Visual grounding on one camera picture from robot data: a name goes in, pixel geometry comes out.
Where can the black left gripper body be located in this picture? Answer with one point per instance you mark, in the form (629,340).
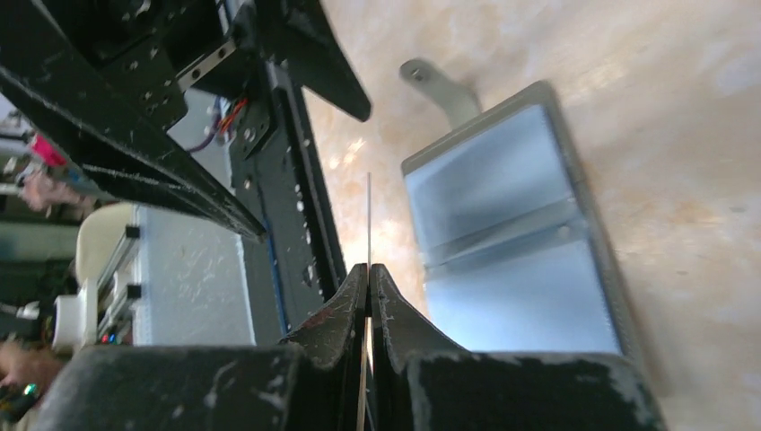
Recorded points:
(153,52)

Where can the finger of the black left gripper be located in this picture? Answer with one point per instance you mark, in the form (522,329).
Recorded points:
(103,133)
(298,35)

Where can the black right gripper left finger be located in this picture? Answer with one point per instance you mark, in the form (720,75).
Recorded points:
(310,380)

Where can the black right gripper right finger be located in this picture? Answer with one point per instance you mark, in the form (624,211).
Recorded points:
(426,381)

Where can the grey card holder wallet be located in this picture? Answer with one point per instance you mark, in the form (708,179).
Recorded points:
(515,255)

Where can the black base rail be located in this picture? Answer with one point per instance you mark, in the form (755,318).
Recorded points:
(277,176)

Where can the aluminium frame rail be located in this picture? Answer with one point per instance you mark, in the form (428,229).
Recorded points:
(119,288)

